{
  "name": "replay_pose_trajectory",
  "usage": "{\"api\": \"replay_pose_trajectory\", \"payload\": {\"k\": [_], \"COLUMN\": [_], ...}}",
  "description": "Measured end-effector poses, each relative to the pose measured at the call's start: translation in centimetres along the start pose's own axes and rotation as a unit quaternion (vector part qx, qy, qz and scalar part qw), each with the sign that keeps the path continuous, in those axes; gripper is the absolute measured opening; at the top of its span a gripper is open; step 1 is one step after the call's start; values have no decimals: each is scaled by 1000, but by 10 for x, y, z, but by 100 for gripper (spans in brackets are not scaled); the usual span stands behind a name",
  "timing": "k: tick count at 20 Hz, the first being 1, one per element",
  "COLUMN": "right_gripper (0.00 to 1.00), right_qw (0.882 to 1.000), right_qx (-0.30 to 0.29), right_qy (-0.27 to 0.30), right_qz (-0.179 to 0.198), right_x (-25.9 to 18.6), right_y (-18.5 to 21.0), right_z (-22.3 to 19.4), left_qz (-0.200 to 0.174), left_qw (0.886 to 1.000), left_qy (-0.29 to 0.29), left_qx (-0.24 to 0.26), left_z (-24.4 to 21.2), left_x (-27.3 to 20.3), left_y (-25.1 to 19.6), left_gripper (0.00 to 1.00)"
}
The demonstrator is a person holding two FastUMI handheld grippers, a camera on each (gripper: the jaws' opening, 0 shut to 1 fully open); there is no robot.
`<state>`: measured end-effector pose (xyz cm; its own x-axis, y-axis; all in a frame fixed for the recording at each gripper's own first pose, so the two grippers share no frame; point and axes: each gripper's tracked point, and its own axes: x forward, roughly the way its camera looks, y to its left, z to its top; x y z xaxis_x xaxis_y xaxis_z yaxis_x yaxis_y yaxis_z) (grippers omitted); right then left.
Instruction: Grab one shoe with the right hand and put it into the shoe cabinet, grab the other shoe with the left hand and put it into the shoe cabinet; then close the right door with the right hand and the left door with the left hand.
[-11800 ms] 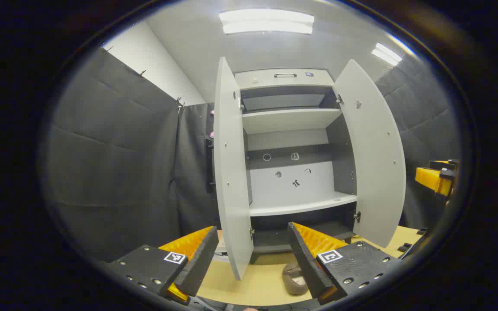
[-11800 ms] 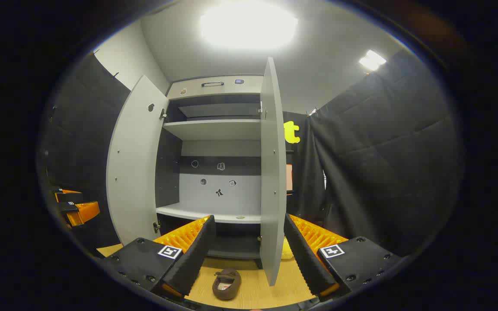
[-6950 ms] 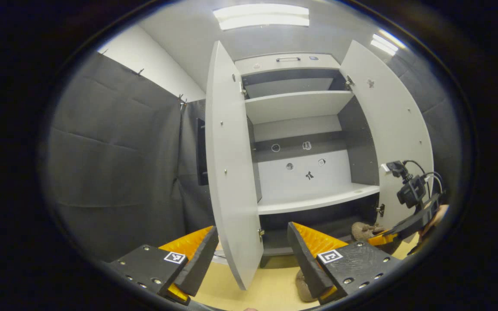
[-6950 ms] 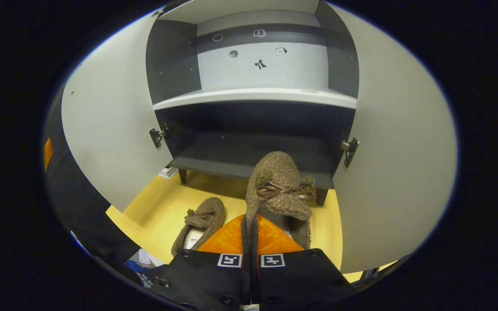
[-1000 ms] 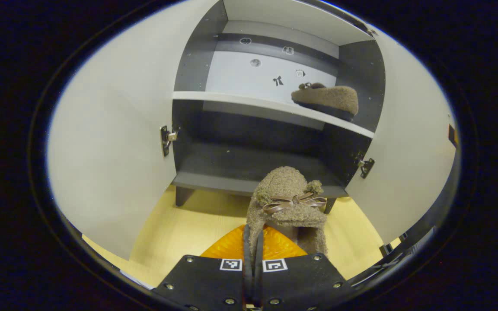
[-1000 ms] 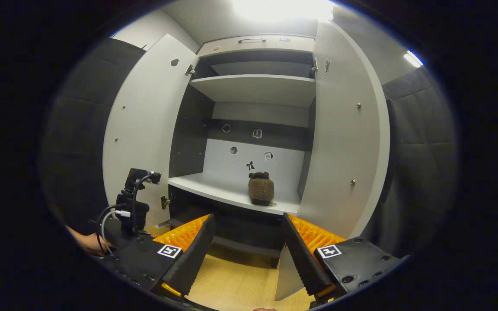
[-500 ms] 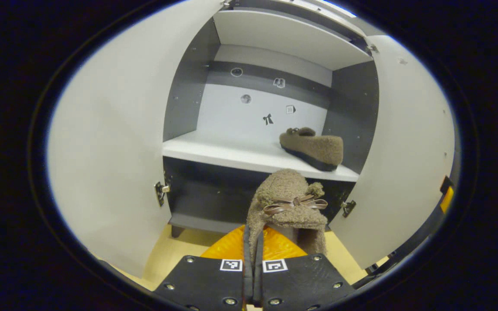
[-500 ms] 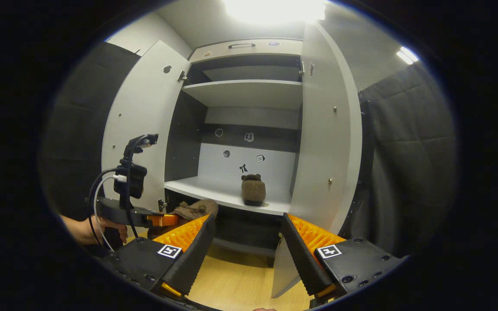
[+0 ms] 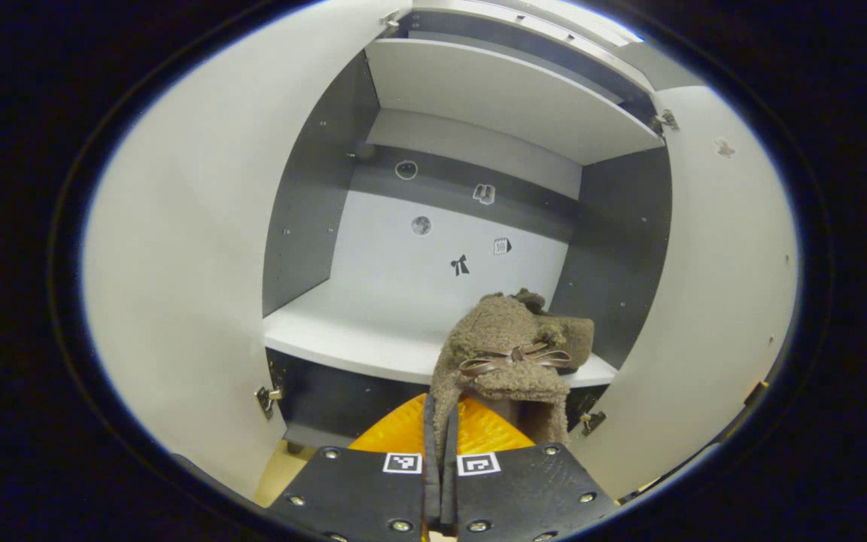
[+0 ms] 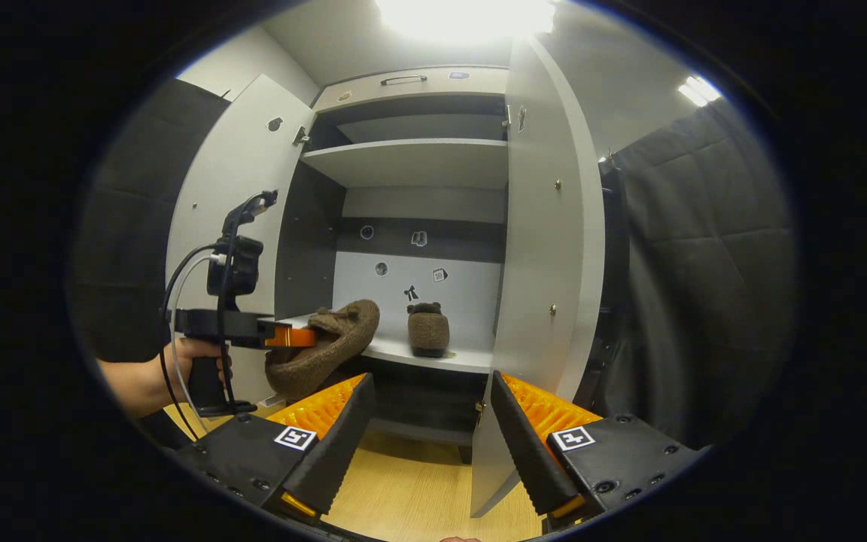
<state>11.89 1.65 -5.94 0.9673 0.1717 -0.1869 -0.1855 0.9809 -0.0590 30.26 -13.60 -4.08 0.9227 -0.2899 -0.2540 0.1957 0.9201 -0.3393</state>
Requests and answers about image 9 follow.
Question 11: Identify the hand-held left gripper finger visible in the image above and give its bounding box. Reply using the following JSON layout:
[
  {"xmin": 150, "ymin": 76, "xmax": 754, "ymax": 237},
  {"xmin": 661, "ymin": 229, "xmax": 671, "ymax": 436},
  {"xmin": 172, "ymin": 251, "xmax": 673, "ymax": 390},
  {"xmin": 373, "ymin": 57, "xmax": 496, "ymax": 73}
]
[
  {"xmin": 268, "ymin": 393, "xmax": 442, "ymax": 542},
  {"xmin": 443, "ymin": 395, "xmax": 619, "ymax": 542}
]

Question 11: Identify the grey shoe cabinet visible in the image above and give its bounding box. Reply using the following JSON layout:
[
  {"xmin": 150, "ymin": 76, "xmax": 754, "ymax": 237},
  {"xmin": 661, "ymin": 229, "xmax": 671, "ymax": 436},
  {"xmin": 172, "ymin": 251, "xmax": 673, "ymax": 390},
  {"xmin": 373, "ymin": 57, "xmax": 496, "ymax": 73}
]
[{"xmin": 262, "ymin": 0, "xmax": 705, "ymax": 452}]

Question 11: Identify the grey cabinet door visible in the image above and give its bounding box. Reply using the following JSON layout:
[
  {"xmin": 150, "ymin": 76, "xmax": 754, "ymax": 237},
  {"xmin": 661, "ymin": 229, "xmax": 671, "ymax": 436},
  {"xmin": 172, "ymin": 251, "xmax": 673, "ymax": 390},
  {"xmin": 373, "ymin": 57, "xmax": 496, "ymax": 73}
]
[
  {"xmin": 80, "ymin": 0, "xmax": 404, "ymax": 501},
  {"xmin": 569, "ymin": 85, "xmax": 799, "ymax": 501}
]

